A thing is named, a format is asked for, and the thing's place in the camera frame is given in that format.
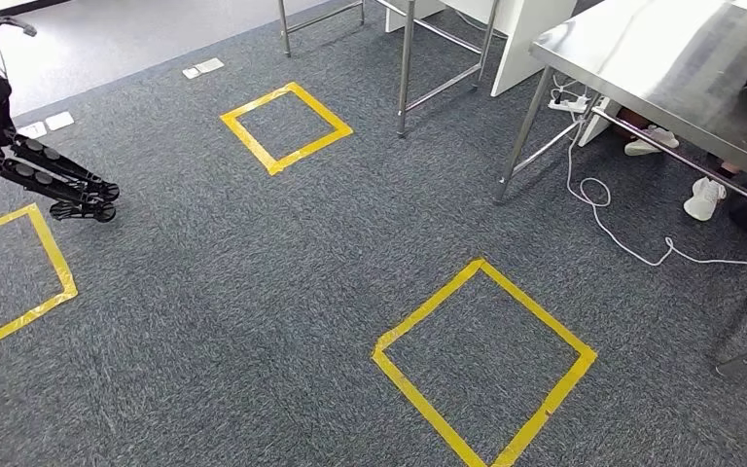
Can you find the white power strip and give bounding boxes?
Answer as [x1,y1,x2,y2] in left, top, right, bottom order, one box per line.
[549,91,590,116]

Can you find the white floor cable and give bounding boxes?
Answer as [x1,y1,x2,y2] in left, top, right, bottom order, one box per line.
[551,74,747,330]

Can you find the person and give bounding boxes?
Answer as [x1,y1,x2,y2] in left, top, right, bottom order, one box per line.
[615,106,747,246]

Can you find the white cabinet panel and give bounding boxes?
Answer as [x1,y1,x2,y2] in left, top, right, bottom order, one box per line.
[384,0,578,98]

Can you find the yellow tape floor square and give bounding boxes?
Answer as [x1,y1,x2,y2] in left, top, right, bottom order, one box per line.
[372,257,598,467]

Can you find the steel workbench table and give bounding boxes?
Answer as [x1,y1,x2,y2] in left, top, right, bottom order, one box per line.
[276,0,500,138]
[494,0,747,378]

